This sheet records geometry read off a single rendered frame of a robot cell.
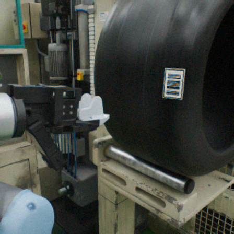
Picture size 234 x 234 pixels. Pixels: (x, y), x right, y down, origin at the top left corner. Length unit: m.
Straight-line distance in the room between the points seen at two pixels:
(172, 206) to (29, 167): 0.60
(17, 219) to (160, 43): 0.41
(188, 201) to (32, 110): 0.51
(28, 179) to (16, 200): 0.81
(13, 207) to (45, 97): 0.20
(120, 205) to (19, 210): 0.89
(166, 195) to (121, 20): 0.49
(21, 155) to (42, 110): 0.63
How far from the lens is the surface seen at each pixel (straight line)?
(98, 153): 0.91
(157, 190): 0.78
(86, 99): 0.52
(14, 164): 1.05
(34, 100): 0.43
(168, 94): 0.52
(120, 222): 1.21
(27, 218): 0.29
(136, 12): 0.63
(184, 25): 0.55
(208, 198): 0.90
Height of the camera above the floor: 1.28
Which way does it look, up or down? 16 degrees down
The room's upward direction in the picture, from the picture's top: straight up
